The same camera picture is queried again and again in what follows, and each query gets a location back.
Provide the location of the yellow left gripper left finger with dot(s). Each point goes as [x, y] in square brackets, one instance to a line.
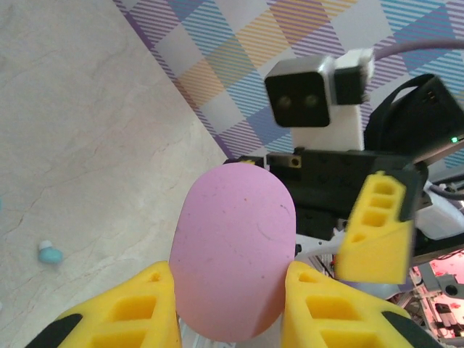
[137, 311]

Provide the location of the grey background lab equipment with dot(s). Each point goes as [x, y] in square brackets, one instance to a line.
[447, 286]

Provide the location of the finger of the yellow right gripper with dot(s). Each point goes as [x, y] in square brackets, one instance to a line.
[373, 250]
[248, 161]

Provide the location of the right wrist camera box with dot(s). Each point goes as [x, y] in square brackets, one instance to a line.
[297, 94]

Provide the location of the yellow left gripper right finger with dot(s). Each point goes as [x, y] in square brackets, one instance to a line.
[326, 311]

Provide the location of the pink earbud charging case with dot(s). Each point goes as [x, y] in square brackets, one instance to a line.
[232, 235]

